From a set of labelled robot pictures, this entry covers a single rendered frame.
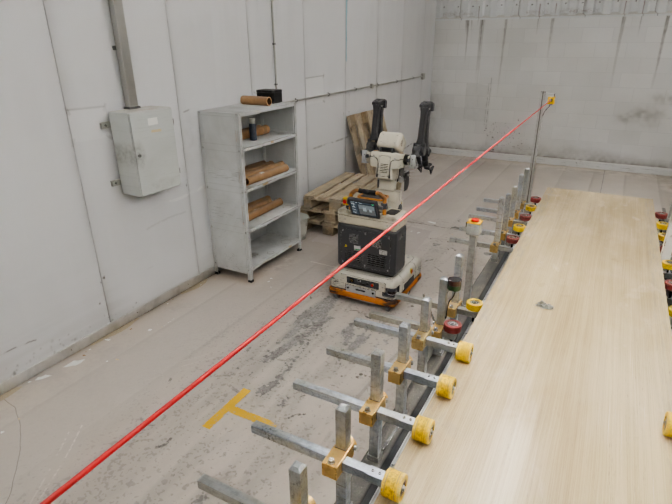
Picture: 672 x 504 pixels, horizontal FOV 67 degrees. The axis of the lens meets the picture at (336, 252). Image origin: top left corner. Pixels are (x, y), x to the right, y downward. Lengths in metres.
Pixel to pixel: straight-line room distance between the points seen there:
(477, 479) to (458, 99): 8.90
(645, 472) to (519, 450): 0.36
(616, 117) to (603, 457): 8.28
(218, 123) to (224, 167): 0.38
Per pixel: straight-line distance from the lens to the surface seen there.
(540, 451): 1.84
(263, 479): 2.91
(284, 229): 5.51
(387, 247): 4.10
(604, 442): 1.95
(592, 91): 9.77
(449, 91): 10.17
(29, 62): 3.75
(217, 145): 4.58
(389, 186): 4.36
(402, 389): 2.06
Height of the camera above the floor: 2.11
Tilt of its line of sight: 23 degrees down
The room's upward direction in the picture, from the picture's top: straight up
